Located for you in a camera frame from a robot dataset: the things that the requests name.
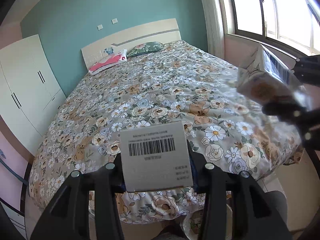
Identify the white wardrobe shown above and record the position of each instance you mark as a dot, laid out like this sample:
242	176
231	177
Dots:
30	94

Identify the small white barcode box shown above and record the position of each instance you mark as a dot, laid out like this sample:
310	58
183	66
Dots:
155	158

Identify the cream wooden headboard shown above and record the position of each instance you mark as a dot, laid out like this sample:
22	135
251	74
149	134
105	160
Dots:
163	31

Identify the milk carton box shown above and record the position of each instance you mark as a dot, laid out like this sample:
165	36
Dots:
264	78

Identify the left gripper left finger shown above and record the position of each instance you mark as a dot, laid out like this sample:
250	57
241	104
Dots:
67	214

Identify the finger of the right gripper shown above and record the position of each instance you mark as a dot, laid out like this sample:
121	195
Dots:
283	110

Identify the white trash bin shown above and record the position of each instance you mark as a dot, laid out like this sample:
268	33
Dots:
191	224

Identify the green floral pillow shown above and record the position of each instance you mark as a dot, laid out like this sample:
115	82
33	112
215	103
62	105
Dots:
145	48

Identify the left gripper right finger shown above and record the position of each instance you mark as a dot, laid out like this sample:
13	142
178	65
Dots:
254	215

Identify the white curtain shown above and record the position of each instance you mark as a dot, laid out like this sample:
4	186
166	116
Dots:
220	22

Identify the window with dark frame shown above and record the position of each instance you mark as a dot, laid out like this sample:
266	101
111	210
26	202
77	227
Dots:
291	25

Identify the pink white pillow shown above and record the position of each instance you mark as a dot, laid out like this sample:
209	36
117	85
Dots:
108	62

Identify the floral bed quilt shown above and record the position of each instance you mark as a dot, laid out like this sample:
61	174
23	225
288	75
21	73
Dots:
178	83

